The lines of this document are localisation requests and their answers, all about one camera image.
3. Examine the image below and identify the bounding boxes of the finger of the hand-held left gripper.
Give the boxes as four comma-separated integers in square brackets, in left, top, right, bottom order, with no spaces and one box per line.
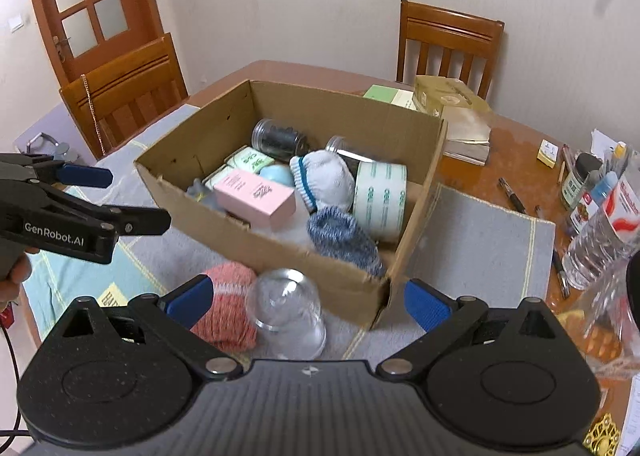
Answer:
[0,179,172,237]
[0,152,114,189]

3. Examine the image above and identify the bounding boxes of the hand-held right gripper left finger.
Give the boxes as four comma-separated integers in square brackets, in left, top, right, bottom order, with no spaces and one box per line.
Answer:
[45,274,246,383]

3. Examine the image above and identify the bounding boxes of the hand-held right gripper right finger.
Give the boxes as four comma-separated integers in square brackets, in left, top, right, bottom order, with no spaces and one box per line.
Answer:
[375,278,576,382]

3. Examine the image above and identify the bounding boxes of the pink knit sock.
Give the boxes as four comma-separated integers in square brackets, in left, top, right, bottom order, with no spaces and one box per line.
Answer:
[190,262,259,351]

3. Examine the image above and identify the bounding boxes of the clear plastic cup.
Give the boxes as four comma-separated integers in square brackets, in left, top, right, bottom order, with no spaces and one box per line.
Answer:
[245,269,327,356]

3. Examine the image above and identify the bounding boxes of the light green box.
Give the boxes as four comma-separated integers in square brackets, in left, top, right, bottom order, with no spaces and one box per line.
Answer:
[205,165,241,192]

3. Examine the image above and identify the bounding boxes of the brown cardboard box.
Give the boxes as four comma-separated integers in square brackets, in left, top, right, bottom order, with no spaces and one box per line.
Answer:
[134,79,447,332]

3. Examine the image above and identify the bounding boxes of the blue knit sock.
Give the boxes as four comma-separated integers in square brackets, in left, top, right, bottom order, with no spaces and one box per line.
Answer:
[306,206,387,279]

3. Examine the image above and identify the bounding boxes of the clear tape roll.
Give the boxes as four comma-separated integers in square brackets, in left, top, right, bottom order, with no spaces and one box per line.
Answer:
[352,161,408,243]

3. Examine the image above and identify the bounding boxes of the pink printed carton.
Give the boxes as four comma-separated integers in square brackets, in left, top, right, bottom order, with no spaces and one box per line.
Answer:
[214,170,297,232]

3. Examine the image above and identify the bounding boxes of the green soap packet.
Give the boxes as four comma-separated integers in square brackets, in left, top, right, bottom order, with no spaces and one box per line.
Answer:
[227,146,276,174]

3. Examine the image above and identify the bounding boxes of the blue white penguin toy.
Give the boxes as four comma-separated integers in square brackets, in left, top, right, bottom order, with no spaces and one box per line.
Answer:
[260,163,296,187]

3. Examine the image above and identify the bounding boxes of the white sock bundle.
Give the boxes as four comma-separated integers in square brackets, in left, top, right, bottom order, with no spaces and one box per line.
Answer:
[290,150,357,214]

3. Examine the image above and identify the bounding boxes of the jar with brown contents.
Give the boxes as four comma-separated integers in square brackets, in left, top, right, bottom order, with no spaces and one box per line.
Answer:
[325,136,376,174]

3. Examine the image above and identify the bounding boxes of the jar with black pieces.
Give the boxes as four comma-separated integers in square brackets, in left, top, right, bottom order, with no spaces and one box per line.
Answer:
[251,118,311,162]

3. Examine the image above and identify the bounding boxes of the person's left hand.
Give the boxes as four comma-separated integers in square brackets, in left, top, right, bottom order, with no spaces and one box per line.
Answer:
[0,251,32,312]

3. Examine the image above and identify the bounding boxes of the lilac grey case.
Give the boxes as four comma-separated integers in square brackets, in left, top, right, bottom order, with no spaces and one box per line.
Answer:
[12,103,98,167]

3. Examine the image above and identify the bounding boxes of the blue green checked towel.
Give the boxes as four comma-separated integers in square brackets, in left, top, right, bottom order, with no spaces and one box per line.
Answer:
[20,103,557,362]

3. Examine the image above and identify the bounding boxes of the wooden chair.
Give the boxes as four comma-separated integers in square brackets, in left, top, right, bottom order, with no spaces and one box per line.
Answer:
[59,33,190,159]
[396,0,506,102]

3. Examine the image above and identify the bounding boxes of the black pen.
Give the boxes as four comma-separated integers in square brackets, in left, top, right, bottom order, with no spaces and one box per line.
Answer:
[497,177,527,214]
[551,246,571,300]

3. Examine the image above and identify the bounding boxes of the tan book stack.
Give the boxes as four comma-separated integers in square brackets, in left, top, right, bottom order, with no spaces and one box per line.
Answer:
[442,106,493,167]

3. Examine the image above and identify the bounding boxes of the wooden door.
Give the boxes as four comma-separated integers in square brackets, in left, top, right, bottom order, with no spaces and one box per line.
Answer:
[22,0,166,87]

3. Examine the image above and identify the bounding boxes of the large black-lid plastic jar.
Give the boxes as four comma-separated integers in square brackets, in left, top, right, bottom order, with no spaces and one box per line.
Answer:
[557,251,640,377]

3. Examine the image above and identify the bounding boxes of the clear water bottle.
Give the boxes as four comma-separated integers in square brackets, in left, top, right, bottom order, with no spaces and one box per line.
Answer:
[562,178,640,292]

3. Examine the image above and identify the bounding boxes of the yellow sticky notes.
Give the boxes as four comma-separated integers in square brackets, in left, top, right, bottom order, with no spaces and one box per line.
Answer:
[537,140,559,168]

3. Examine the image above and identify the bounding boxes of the green book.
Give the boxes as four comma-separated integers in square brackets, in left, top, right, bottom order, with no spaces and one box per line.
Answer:
[362,84,418,112]

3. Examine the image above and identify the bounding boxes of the yellow tissue box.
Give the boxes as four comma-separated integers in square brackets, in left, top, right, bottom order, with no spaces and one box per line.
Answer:
[413,75,493,116]

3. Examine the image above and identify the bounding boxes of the small blue cap bottle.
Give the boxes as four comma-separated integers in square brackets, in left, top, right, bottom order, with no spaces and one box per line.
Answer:
[575,171,619,232]

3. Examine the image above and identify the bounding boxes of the gold ornament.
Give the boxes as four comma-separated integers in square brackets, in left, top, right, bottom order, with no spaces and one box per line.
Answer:
[582,413,623,454]

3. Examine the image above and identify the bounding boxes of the clear pen cup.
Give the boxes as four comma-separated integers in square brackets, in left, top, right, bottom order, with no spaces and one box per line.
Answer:
[602,142,630,182]

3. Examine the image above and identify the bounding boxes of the white paper stack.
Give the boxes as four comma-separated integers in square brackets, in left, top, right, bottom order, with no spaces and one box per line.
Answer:
[590,128,621,157]

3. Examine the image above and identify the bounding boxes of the metal chain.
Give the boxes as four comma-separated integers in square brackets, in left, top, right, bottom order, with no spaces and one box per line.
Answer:
[81,75,109,158]

